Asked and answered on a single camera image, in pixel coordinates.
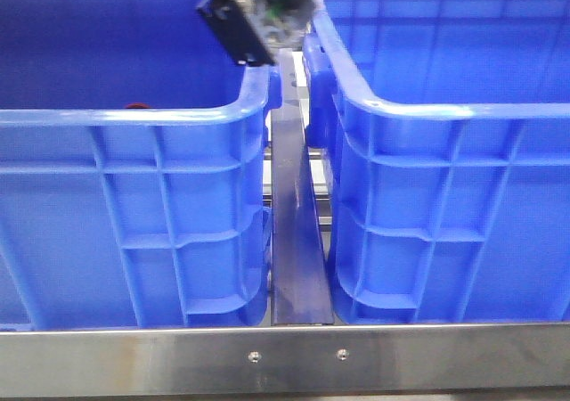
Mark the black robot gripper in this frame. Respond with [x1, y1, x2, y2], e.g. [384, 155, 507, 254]
[197, 0, 315, 66]

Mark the red mushroom push button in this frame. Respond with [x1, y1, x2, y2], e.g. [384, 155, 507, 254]
[125, 102, 151, 110]

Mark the left blue plastic crate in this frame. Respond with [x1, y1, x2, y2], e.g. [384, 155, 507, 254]
[1, 0, 281, 331]

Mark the blue plastic crate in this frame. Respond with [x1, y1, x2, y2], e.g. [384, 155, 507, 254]
[1, 0, 281, 331]
[303, 0, 569, 323]

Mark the right blue plastic crate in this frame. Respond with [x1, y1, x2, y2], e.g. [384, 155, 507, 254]
[303, 0, 569, 323]

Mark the steel divider rail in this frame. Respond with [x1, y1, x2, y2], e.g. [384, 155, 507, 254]
[271, 49, 334, 325]

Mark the left rail screw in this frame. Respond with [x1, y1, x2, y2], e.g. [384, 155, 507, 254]
[248, 351, 261, 364]

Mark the rail screw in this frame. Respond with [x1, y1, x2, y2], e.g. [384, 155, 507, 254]
[248, 351, 261, 364]
[336, 348, 349, 361]

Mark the right rail screw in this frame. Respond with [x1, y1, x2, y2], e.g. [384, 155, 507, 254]
[336, 348, 349, 361]

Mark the steel front rail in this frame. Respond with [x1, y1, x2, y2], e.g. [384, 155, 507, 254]
[1, 323, 569, 397]

